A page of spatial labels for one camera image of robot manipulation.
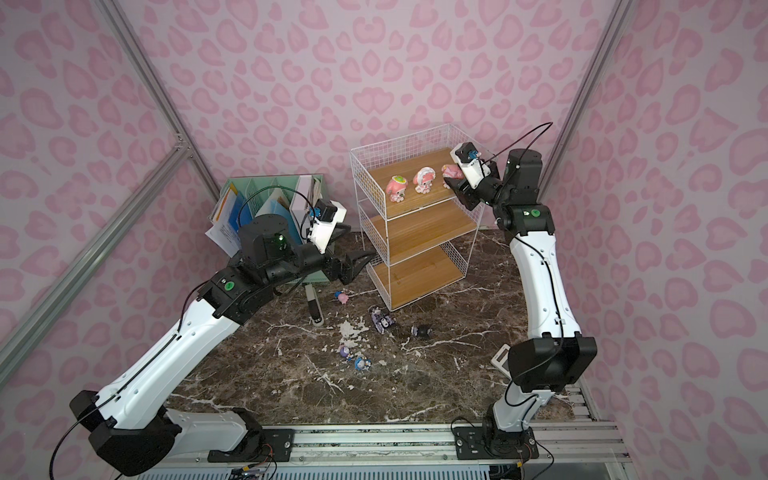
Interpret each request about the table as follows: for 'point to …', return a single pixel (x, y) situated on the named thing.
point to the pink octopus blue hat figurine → (342, 297)
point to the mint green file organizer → (289, 197)
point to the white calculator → (500, 358)
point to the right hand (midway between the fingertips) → (454, 167)
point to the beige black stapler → (315, 313)
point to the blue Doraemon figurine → (361, 363)
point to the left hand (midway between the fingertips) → (360, 236)
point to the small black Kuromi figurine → (421, 331)
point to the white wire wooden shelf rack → (418, 236)
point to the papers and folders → (233, 210)
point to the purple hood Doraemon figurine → (344, 351)
